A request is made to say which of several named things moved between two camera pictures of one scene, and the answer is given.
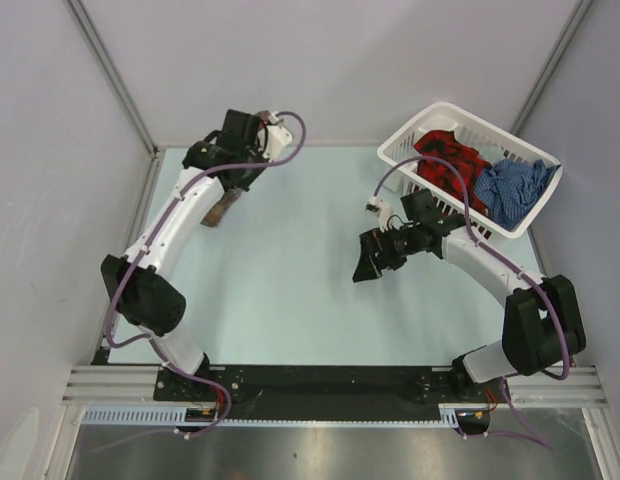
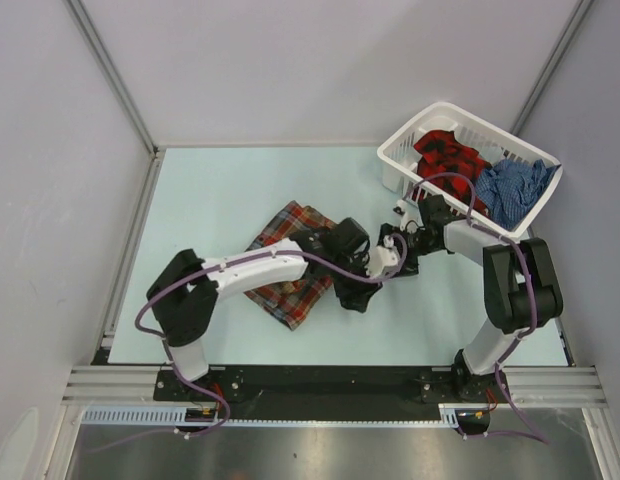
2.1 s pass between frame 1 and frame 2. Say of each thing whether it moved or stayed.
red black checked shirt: stayed
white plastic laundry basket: stayed
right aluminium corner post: stayed
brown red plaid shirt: moved
